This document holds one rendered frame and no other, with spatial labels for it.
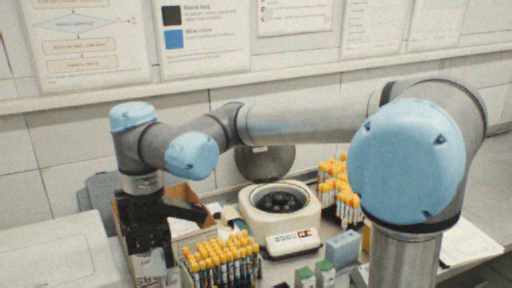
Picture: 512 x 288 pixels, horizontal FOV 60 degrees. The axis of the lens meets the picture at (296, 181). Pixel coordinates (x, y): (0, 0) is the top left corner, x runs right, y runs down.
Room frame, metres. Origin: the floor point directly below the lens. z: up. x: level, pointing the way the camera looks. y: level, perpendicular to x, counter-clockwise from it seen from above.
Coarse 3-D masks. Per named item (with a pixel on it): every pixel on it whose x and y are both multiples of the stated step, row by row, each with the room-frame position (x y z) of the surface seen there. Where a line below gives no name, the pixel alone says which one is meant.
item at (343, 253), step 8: (352, 232) 1.07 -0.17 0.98; (328, 240) 1.03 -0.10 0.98; (336, 240) 1.03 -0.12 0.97; (344, 240) 1.03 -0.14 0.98; (352, 240) 1.03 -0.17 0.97; (328, 248) 1.01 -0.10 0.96; (336, 248) 1.00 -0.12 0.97; (344, 248) 1.02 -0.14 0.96; (352, 248) 1.04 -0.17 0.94; (328, 256) 1.01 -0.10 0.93; (336, 256) 1.00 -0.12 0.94; (344, 256) 1.02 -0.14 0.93; (352, 256) 1.04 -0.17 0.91; (336, 264) 1.00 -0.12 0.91; (344, 264) 1.02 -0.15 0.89; (352, 264) 1.03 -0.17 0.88; (360, 264) 1.04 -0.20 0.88; (336, 272) 1.00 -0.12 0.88; (344, 272) 1.00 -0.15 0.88
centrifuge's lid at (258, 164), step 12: (240, 156) 1.38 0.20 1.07; (252, 156) 1.40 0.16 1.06; (264, 156) 1.42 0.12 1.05; (276, 156) 1.43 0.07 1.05; (288, 156) 1.43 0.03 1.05; (240, 168) 1.36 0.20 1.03; (252, 168) 1.39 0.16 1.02; (264, 168) 1.40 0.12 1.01; (276, 168) 1.41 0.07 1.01; (288, 168) 1.39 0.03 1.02; (252, 180) 1.35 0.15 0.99; (264, 180) 1.35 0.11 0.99; (276, 180) 1.36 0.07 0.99
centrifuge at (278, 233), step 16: (240, 192) 1.26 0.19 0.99; (256, 192) 1.27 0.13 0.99; (304, 192) 1.27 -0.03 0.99; (240, 208) 1.23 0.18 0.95; (256, 208) 1.16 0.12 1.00; (304, 208) 1.17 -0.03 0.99; (320, 208) 1.19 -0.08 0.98; (256, 224) 1.10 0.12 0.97; (272, 224) 1.10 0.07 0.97; (288, 224) 1.12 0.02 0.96; (304, 224) 1.14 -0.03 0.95; (320, 224) 1.19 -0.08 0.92; (256, 240) 1.10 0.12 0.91; (272, 240) 1.09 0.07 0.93; (288, 240) 1.10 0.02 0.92; (304, 240) 1.10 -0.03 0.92; (320, 240) 1.12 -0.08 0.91; (272, 256) 1.05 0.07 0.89; (288, 256) 1.07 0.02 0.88
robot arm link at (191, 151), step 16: (160, 128) 0.65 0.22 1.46; (176, 128) 0.65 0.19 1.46; (192, 128) 0.66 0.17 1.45; (208, 128) 0.67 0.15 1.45; (144, 144) 0.64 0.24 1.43; (160, 144) 0.62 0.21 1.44; (176, 144) 0.61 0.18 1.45; (192, 144) 0.61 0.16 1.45; (208, 144) 0.62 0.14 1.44; (224, 144) 0.68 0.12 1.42; (144, 160) 0.64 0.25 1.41; (160, 160) 0.61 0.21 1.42; (176, 160) 0.60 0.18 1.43; (192, 160) 0.59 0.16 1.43; (208, 160) 0.62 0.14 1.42; (192, 176) 0.59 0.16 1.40; (208, 176) 0.62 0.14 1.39
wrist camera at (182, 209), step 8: (160, 200) 0.70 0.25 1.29; (168, 200) 0.71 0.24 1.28; (176, 200) 0.73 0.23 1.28; (184, 200) 0.74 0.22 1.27; (160, 208) 0.68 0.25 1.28; (168, 208) 0.69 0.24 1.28; (176, 208) 0.70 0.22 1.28; (184, 208) 0.71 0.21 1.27; (192, 208) 0.72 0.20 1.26; (200, 208) 0.73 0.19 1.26; (168, 216) 0.69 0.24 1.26; (176, 216) 0.70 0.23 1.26; (184, 216) 0.70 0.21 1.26; (192, 216) 0.71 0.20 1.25; (200, 216) 0.72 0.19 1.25
